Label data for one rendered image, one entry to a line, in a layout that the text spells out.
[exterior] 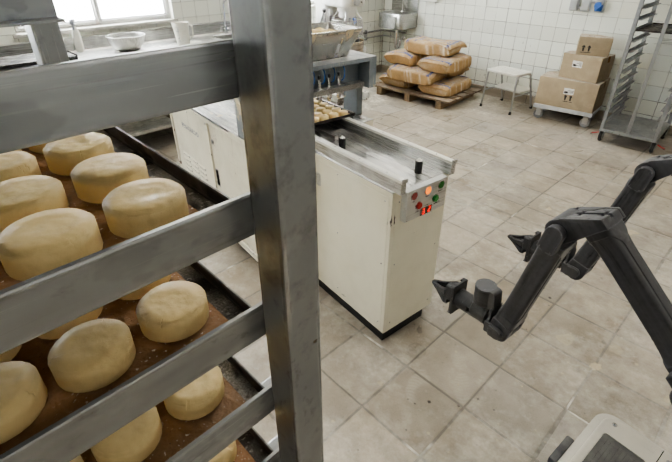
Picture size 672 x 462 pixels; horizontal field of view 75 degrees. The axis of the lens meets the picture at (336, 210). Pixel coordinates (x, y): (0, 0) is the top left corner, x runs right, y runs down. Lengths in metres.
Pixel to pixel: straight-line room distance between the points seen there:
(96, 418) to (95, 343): 0.06
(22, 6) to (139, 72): 0.42
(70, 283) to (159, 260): 0.04
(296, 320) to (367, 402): 1.73
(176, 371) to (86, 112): 0.17
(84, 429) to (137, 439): 0.09
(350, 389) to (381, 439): 0.26
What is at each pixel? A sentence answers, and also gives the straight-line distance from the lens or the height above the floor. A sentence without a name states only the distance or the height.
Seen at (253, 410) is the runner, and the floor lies 1.32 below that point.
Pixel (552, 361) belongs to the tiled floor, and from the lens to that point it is 2.39.
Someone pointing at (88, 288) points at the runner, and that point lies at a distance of 0.26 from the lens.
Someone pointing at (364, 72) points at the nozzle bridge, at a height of 1.10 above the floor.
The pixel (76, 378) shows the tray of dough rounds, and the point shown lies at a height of 1.42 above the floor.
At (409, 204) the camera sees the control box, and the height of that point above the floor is 0.78.
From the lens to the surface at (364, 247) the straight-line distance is 1.98.
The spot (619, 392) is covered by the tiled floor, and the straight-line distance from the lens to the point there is 2.40.
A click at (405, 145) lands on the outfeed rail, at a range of 2.03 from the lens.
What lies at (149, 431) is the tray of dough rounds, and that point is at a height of 1.33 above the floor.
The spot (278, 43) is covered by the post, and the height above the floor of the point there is 1.61.
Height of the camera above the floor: 1.65
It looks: 30 degrees down
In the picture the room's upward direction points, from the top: straight up
